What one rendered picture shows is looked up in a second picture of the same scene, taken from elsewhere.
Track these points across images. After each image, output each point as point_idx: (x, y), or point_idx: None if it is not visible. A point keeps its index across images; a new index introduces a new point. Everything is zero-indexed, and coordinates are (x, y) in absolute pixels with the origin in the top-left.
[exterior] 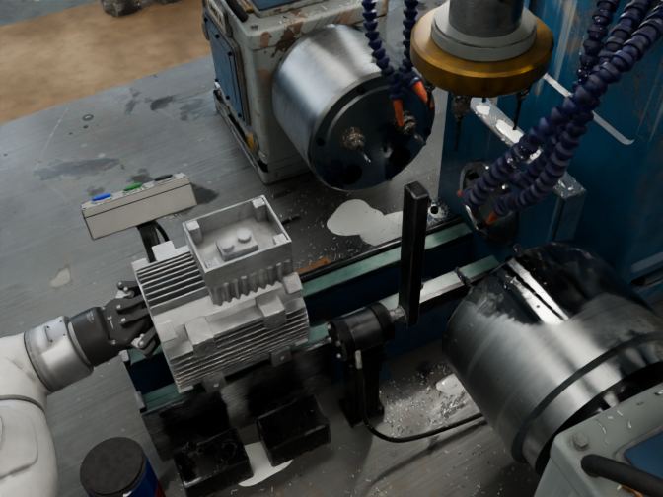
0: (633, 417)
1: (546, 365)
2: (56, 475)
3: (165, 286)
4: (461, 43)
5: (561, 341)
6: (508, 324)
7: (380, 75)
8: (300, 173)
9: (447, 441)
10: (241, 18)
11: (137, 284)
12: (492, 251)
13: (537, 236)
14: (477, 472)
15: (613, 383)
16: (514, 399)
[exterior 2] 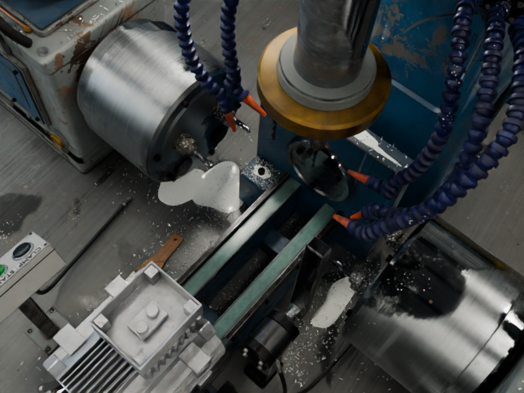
0: None
1: (452, 350)
2: None
3: (97, 386)
4: (320, 99)
5: (459, 328)
6: (410, 321)
7: (198, 84)
8: (111, 150)
9: (338, 369)
10: (26, 45)
11: (58, 383)
12: (325, 200)
13: (375, 198)
14: (369, 387)
15: (506, 351)
16: (430, 377)
